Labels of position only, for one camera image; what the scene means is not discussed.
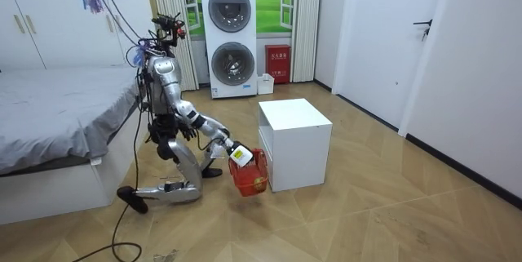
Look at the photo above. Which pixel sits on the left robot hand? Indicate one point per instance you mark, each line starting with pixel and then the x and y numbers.
pixel 188 131

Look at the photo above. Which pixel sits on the red plastic basket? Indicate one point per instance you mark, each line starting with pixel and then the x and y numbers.
pixel 249 184

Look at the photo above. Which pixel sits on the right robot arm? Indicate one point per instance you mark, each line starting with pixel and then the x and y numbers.
pixel 204 125

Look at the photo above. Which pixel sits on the robot legs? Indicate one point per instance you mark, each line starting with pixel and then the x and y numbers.
pixel 188 166

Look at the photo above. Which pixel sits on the robot body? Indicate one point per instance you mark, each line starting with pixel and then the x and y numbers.
pixel 164 78

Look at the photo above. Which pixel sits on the small white bin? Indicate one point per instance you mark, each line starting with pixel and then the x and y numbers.
pixel 265 85

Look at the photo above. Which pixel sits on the white washing machine tower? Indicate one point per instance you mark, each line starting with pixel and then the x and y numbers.
pixel 229 37

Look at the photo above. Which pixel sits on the white cube cabinet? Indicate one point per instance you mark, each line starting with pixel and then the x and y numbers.
pixel 297 143

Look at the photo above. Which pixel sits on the red fire equipment box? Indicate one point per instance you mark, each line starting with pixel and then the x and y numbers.
pixel 277 64

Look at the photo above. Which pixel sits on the grey bed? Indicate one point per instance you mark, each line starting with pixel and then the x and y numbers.
pixel 61 111

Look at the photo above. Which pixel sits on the white wardrobe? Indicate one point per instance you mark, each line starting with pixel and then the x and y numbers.
pixel 65 21

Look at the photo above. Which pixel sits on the white door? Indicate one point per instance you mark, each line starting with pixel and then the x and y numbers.
pixel 379 50

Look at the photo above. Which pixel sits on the landscape window wall poster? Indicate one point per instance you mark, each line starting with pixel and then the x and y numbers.
pixel 267 9

